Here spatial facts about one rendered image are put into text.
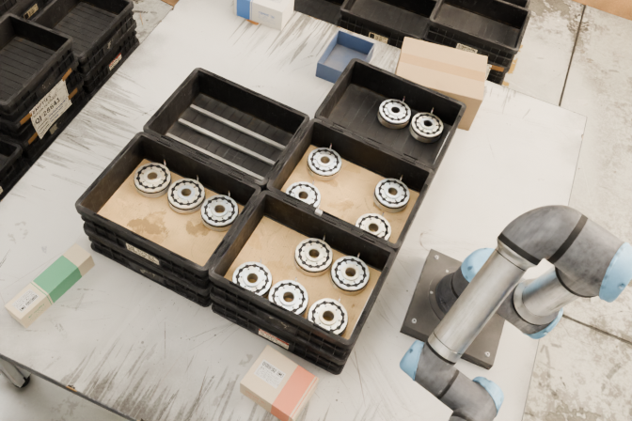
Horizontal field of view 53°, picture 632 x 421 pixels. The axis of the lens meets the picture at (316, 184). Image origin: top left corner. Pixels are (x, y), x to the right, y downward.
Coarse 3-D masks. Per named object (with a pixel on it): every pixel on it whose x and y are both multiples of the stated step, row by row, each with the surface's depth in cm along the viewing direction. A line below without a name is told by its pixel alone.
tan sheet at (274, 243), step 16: (272, 224) 180; (256, 240) 176; (272, 240) 177; (288, 240) 177; (240, 256) 173; (256, 256) 173; (272, 256) 174; (288, 256) 174; (336, 256) 176; (272, 272) 171; (288, 272) 172; (320, 288) 170; (368, 288) 171; (352, 304) 168; (352, 320) 165
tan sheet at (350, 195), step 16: (304, 160) 194; (304, 176) 190; (352, 176) 192; (368, 176) 193; (320, 192) 188; (336, 192) 188; (352, 192) 189; (368, 192) 189; (416, 192) 191; (320, 208) 184; (336, 208) 185; (352, 208) 186; (368, 208) 186; (400, 224) 184
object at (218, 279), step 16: (272, 192) 174; (256, 208) 170; (304, 208) 172; (240, 224) 167; (336, 224) 170; (368, 240) 170; (224, 256) 161; (384, 272) 165; (240, 288) 156; (272, 304) 155; (368, 304) 158; (304, 320) 153; (336, 336) 152; (352, 336) 152
